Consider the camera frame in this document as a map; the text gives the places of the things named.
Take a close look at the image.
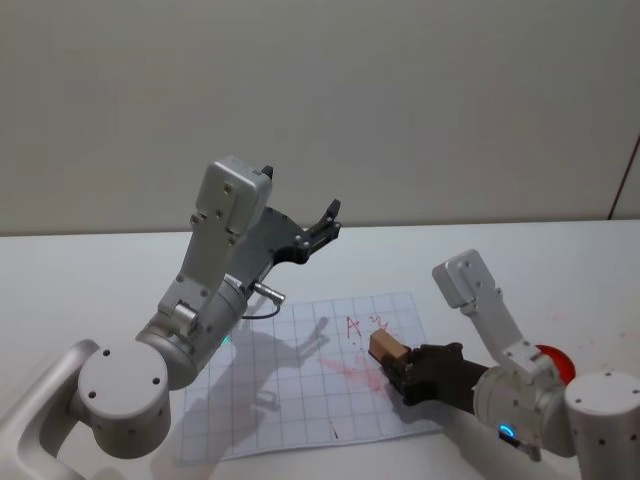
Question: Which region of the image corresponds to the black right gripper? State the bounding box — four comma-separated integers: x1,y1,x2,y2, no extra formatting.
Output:
381,342,490,416

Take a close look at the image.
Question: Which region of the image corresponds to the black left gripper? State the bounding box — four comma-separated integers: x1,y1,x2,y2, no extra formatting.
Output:
227,164,344,292

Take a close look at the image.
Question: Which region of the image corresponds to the small wooden block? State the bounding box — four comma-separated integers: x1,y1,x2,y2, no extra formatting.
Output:
368,328,406,372

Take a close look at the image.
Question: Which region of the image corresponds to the white grid paper sheet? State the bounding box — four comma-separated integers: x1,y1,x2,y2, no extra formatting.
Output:
177,291,444,464

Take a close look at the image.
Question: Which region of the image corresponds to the red round object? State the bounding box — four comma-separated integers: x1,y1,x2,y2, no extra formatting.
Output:
533,343,577,385

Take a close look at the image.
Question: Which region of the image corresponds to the thin cable with silver plug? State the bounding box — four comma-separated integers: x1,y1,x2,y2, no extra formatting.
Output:
241,281,288,322

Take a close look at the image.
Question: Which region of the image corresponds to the short black plug cable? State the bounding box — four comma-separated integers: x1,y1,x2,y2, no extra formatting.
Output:
499,430,543,463

